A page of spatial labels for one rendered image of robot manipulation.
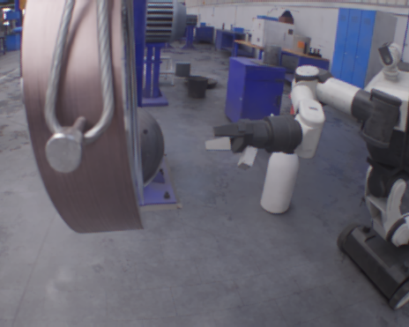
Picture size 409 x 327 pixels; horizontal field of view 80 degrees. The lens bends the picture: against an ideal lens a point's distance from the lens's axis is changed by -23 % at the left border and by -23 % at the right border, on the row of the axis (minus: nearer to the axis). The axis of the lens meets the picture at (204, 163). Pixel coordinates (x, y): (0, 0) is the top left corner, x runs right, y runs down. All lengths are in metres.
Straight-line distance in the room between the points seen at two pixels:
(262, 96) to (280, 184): 1.47
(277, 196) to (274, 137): 1.33
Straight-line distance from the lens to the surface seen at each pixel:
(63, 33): 0.21
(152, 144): 0.67
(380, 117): 0.86
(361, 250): 1.77
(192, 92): 4.37
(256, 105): 3.24
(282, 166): 1.91
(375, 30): 4.71
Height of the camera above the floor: 1.18
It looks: 27 degrees down
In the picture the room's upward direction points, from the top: 5 degrees clockwise
